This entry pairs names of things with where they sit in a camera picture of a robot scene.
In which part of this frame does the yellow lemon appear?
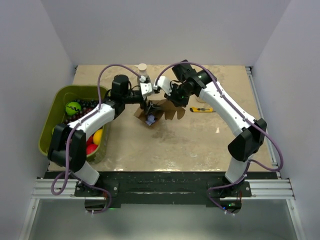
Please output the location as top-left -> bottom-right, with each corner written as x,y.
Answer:
92,128 -> 103,145

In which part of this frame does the green tennis ball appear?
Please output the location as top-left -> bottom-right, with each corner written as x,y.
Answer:
65,101 -> 82,116

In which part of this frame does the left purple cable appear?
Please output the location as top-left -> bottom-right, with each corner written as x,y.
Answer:
50,63 -> 145,213

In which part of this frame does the cream lotion pump bottle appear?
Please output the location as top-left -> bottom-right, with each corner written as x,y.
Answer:
196,97 -> 205,103

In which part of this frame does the dark purple grape bunch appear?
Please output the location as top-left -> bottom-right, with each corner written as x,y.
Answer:
63,99 -> 99,125

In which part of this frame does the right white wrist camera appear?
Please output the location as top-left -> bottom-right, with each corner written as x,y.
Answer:
153,76 -> 172,96

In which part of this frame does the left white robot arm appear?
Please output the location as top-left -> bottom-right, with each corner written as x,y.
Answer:
47,74 -> 153,196

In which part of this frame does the yellow utility knife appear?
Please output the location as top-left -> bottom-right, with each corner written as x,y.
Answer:
189,107 -> 214,113

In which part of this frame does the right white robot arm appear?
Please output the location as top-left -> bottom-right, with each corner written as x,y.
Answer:
153,60 -> 267,197

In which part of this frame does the red dragon fruit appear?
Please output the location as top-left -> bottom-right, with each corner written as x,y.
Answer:
86,143 -> 98,155

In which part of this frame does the purple blue packed item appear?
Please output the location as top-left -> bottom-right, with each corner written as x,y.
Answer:
145,114 -> 158,127

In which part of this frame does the grey pump bottle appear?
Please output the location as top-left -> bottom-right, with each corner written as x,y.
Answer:
135,63 -> 151,83

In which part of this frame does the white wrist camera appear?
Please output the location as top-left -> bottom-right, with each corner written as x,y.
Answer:
139,75 -> 153,98
153,76 -> 172,96

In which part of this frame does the olive green plastic bin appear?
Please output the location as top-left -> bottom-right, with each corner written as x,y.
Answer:
38,85 -> 111,164

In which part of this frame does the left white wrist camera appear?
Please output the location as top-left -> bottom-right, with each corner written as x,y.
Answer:
139,75 -> 153,98

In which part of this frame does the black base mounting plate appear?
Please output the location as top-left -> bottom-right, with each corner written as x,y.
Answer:
74,171 -> 252,213

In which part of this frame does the purple cable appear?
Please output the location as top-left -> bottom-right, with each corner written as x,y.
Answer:
156,61 -> 284,216
50,63 -> 145,213

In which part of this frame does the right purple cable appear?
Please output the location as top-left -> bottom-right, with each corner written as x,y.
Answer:
156,61 -> 284,216

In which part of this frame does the red apple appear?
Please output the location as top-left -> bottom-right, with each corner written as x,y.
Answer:
86,135 -> 94,146

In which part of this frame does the brown cardboard express box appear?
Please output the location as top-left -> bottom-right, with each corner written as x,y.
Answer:
134,99 -> 186,129

